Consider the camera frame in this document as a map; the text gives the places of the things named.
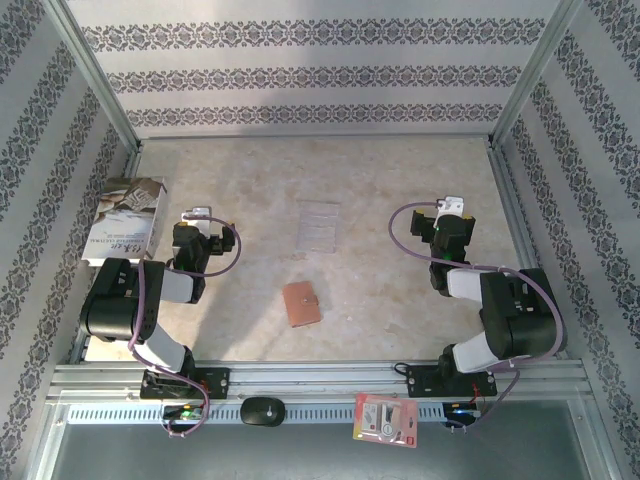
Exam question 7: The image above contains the clear plastic card tray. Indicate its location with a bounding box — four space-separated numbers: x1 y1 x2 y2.
296 199 343 254

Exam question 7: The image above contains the tan leather card holder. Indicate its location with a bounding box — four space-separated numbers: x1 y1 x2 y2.
282 281 324 329

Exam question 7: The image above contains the white paperback book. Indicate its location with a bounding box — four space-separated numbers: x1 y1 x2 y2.
81 174 170 269

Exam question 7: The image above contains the black computer mouse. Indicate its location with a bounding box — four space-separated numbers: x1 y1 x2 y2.
239 395 286 428

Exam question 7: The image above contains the red USB blister pack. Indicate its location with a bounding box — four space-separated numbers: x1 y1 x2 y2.
352 392 419 450

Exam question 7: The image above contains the grey metal shelf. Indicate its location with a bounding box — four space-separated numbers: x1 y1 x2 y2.
29 399 616 480

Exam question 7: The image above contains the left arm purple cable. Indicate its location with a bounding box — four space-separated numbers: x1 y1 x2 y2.
127 214 244 440

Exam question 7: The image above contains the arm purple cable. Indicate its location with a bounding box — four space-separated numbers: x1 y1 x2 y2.
127 214 244 440
389 199 566 436

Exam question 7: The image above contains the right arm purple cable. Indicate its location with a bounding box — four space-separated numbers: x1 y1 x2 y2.
389 199 566 436

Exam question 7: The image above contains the aluminium side rail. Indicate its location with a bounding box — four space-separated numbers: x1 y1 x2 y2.
67 144 144 366
487 139 569 361

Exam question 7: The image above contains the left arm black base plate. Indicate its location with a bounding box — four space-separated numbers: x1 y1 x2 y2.
139 367 231 401

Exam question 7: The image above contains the aluminium rear rail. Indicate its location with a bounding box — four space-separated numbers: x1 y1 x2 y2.
137 132 494 144

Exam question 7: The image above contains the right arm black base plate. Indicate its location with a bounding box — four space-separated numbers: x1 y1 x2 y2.
405 364 498 400

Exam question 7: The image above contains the aluminium frame post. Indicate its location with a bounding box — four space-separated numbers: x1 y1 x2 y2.
42 0 144 151
487 0 586 151

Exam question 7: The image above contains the aluminium mounting rail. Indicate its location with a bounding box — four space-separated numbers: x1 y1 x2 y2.
47 362 587 401

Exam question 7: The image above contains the perforated white cable duct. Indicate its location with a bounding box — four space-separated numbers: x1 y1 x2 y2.
67 402 481 426

